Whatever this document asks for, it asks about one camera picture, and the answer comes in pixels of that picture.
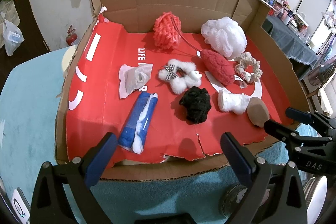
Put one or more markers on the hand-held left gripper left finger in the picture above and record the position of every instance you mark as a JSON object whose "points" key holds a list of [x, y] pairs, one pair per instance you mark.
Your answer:
{"points": [[101, 158]]}

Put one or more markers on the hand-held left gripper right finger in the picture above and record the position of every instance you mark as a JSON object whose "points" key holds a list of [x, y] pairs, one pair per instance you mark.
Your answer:
{"points": [[237, 158]]}

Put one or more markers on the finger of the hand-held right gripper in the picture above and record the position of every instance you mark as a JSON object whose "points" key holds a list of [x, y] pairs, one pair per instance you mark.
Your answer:
{"points": [[281, 130], [307, 116]]}

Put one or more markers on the brown round powder puff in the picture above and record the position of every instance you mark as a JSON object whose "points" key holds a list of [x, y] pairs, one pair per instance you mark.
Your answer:
{"points": [[258, 111]]}

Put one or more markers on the blue cotton wool pack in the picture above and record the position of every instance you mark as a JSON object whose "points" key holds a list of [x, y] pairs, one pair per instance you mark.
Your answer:
{"points": [[134, 124]]}

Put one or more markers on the white fleece sock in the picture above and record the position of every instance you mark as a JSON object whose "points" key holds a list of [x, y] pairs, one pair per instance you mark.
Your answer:
{"points": [[232, 102]]}

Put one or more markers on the black fuzzy scrunchie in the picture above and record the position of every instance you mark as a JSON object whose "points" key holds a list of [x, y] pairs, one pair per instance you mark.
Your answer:
{"points": [[195, 106]]}

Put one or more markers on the cream crochet scrunchie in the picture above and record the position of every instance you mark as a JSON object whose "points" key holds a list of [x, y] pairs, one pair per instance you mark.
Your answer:
{"points": [[252, 66]]}

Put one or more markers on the red knitted heart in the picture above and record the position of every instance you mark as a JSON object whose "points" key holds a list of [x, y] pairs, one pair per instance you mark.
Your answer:
{"points": [[218, 66]]}

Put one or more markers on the white fluffy scrunchie with bow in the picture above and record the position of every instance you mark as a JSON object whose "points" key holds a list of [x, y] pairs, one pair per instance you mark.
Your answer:
{"points": [[183, 82]]}

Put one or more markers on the white mesh bath pouf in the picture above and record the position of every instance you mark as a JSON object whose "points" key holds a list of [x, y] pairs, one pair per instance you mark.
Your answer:
{"points": [[225, 35]]}

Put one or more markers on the coral chenille bath pouf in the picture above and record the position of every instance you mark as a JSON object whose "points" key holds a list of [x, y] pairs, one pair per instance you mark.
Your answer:
{"points": [[166, 29]]}

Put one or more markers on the cardboard box with red lining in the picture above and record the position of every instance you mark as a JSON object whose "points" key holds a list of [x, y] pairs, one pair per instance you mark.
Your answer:
{"points": [[168, 6]]}

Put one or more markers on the clear glass jar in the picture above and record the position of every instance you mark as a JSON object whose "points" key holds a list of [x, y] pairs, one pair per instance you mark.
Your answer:
{"points": [[316, 192]]}

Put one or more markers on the glass jar with metal lid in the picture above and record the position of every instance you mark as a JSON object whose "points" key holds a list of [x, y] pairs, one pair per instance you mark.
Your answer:
{"points": [[232, 200]]}

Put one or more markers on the table with grey cloth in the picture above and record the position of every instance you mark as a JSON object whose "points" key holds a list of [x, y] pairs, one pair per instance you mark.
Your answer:
{"points": [[291, 43]]}

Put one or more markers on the white power bank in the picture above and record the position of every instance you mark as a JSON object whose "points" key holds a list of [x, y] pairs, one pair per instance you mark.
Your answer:
{"points": [[21, 207]]}

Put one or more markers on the white fabric decoration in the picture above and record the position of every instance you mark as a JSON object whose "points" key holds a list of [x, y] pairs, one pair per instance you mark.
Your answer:
{"points": [[329, 19]]}

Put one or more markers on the row of cosmetic bottles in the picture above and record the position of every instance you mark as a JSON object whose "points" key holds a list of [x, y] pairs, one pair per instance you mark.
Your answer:
{"points": [[283, 11]]}

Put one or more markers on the white wardrobe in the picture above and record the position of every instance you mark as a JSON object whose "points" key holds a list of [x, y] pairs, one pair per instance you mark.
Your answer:
{"points": [[315, 3]]}

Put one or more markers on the red fire extinguisher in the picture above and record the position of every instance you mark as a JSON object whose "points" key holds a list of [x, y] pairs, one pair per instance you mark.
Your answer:
{"points": [[71, 37]]}

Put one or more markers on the clear plastic bag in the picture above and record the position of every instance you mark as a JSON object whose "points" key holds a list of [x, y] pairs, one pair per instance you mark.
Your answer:
{"points": [[13, 39]]}

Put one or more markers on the dark wooden door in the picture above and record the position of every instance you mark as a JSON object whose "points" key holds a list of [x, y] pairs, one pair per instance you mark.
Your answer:
{"points": [[31, 19]]}

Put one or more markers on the hanging door organiser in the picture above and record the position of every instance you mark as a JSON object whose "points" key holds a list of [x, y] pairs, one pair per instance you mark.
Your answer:
{"points": [[9, 11]]}

